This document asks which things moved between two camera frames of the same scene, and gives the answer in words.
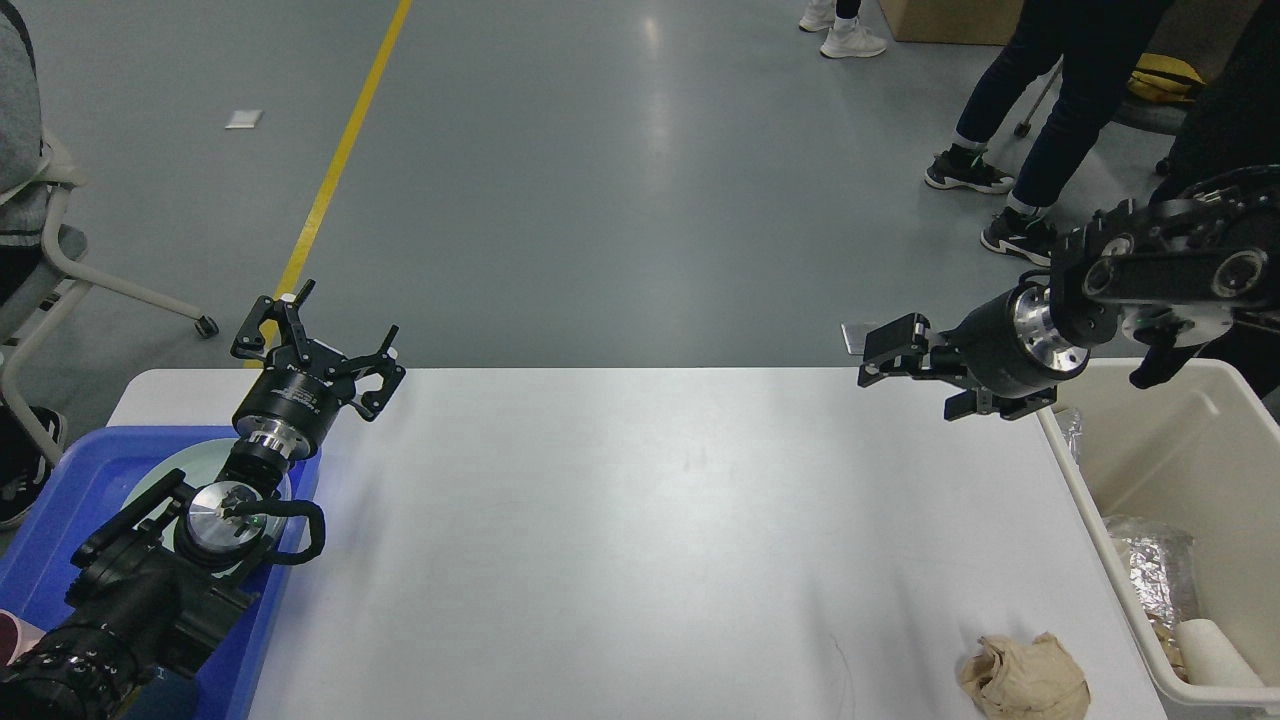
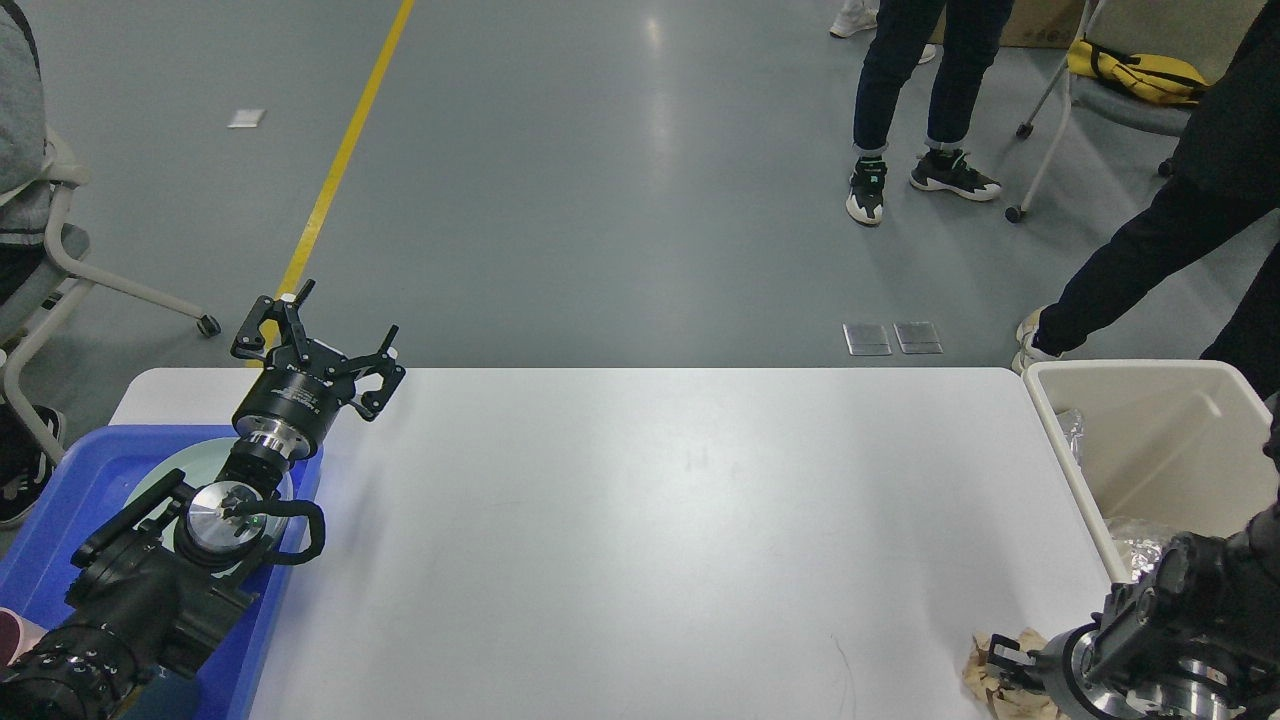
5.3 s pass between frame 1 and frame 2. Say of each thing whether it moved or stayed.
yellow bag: stayed
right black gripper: moved
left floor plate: stayed
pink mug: stayed
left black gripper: stayed
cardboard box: moved
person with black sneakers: moved
